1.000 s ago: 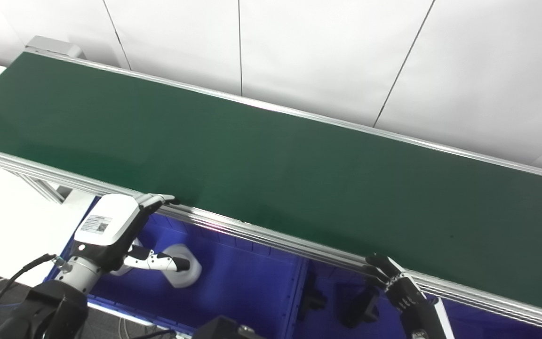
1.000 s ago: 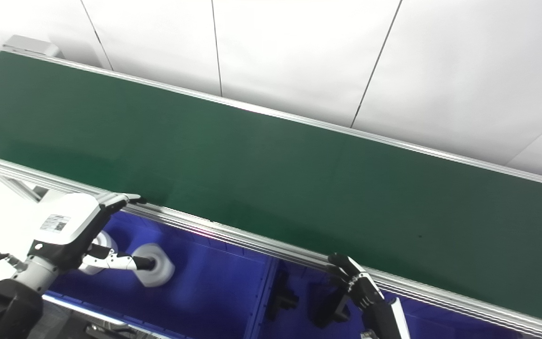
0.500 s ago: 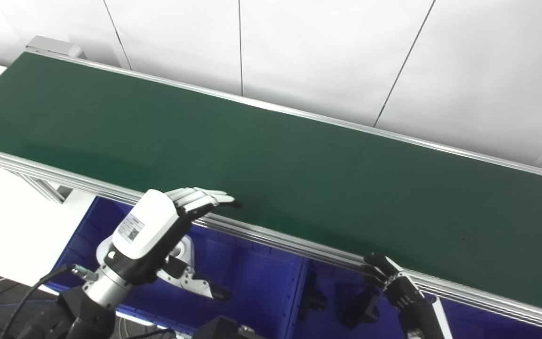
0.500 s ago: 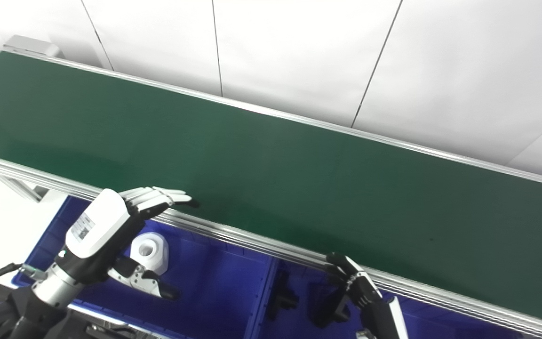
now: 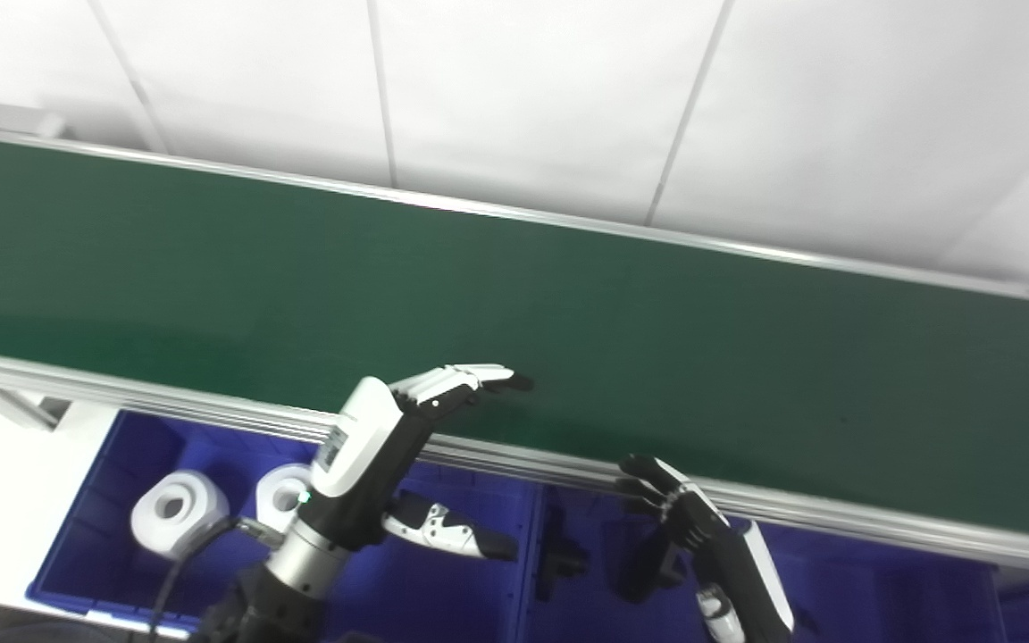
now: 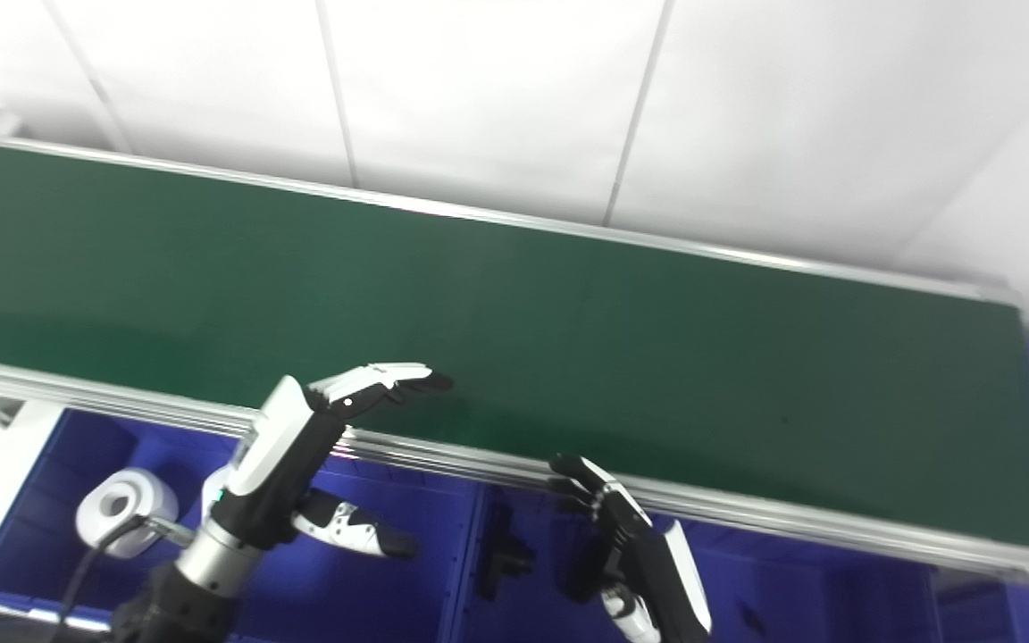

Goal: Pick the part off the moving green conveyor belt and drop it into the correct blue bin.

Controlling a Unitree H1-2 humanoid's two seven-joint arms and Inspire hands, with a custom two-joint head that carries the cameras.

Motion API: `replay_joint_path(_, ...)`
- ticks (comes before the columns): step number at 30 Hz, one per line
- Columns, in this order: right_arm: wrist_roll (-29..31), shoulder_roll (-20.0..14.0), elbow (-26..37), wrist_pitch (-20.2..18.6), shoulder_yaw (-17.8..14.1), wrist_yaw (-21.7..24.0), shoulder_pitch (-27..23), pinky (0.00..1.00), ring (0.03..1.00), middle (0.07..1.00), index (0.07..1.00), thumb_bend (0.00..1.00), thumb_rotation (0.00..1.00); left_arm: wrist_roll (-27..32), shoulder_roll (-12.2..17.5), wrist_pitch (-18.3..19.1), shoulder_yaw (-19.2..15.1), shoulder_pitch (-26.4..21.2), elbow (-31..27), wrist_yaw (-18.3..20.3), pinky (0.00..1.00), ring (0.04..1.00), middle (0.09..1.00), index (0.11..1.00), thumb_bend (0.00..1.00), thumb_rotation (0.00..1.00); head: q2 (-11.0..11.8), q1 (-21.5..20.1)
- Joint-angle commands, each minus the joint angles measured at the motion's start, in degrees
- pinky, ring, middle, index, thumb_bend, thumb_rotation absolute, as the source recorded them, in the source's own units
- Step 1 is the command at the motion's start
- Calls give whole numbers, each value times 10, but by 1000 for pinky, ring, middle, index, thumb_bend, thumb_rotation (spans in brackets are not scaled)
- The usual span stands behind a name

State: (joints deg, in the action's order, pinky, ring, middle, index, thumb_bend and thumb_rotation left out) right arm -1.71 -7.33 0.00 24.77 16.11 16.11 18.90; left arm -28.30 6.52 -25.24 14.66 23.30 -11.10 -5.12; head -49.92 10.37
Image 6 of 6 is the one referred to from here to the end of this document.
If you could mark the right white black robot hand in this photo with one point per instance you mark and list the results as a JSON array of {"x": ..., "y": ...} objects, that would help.
[{"x": 648, "y": 572}]

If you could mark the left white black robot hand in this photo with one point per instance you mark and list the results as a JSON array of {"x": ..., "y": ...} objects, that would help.
[{"x": 282, "y": 455}]

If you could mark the small black part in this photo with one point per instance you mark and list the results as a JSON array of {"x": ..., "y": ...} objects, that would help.
[{"x": 753, "y": 618}]

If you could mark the green conveyor belt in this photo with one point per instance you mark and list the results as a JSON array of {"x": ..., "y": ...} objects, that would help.
[
  {"x": 613, "y": 357},
  {"x": 791, "y": 522}
]

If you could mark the black T-shaped part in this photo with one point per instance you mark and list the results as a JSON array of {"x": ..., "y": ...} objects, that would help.
[{"x": 501, "y": 558}]

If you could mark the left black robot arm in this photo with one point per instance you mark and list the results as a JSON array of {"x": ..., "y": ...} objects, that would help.
[{"x": 184, "y": 594}]

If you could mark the white rounded part with hole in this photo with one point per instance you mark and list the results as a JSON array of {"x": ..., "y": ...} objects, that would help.
[{"x": 153, "y": 496}]

